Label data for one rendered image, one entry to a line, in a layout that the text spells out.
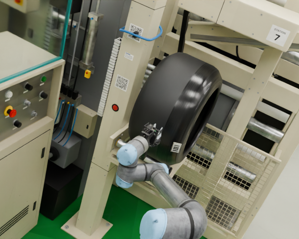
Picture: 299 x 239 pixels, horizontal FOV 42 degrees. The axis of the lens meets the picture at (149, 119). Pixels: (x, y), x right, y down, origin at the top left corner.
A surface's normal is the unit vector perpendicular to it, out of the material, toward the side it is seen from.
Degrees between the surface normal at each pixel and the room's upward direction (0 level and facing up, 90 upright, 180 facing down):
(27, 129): 0
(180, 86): 38
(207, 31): 90
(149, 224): 83
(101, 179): 90
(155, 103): 65
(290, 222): 0
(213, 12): 90
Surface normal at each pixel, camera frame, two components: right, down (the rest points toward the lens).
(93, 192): -0.44, 0.38
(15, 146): 0.86, 0.45
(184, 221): 0.38, -0.45
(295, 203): 0.26, -0.81
